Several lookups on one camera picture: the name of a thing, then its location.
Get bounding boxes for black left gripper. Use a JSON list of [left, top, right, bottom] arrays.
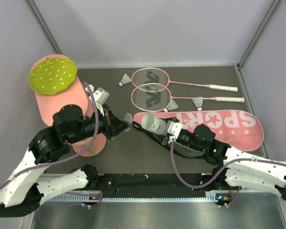
[[69, 104, 133, 144]]

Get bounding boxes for clear plastic tube lid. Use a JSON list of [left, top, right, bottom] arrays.
[[124, 113, 133, 132]]

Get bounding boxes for white shuttlecock tube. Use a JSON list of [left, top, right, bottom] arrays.
[[141, 114, 168, 136]]

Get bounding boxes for white plastic shuttlecock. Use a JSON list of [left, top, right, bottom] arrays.
[[163, 99, 179, 112]]

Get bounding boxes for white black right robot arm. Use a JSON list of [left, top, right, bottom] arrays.
[[164, 121, 286, 201]]

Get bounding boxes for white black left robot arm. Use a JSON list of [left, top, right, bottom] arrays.
[[0, 104, 132, 218]]

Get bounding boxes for white feather shuttlecock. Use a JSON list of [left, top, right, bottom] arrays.
[[192, 96, 204, 111], [119, 74, 132, 86]]

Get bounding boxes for pink racket near bag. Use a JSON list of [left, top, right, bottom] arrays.
[[131, 83, 245, 112]]

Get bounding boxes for pink sport racket bag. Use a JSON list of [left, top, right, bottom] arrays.
[[133, 109, 265, 152]]

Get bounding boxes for pink racket far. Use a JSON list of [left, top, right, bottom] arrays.
[[132, 68, 238, 93]]

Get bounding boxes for pink tiered shelf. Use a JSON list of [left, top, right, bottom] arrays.
[[30, 53, 107, 158]]

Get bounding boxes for green dotted scalloped plate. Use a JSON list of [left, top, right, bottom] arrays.
[[29, 57, 78, 95]]

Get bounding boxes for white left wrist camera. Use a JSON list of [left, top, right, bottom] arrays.
[[86, 84, 110, 105]]

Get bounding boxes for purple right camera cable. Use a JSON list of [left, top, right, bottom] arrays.
[[170, 138, 286, 189]]

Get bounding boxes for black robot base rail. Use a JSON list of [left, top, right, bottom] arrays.
[[71, 173, 232, 198]]

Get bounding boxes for white slotted cable duct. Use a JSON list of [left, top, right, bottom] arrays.
[[39, 192, 232, 203]]

